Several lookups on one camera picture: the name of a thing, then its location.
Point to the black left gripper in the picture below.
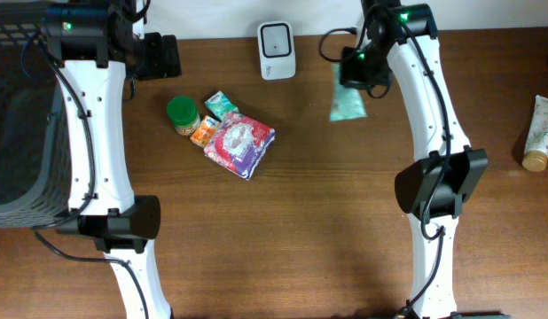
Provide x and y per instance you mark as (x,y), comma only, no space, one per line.
(159,65)

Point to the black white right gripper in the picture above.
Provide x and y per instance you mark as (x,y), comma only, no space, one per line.
(348,79)

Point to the mint green wipes pack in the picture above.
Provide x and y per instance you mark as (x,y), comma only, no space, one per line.
(347,103)

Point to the green lid jar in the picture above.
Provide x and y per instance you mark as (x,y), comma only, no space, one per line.
(184,115)

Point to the teal Kleenex tissue pack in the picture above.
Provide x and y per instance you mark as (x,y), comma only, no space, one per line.
(219,105)

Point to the orange Kleenex tissue pack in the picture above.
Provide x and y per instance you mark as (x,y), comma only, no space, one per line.
(204,132)

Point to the red purple tissue pack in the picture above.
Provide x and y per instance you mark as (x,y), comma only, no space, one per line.
(239,144)

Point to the white floral cream tube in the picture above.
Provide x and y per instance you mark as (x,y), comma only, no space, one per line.
(535,157)

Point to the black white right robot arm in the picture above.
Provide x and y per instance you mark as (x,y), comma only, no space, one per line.
(400,43)

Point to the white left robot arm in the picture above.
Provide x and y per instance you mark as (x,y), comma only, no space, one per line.
(96,50)

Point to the white barcode scanner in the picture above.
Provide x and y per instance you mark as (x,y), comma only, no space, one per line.
(277,52)

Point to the grey plastic basket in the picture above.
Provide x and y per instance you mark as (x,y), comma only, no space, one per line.
(35,164)

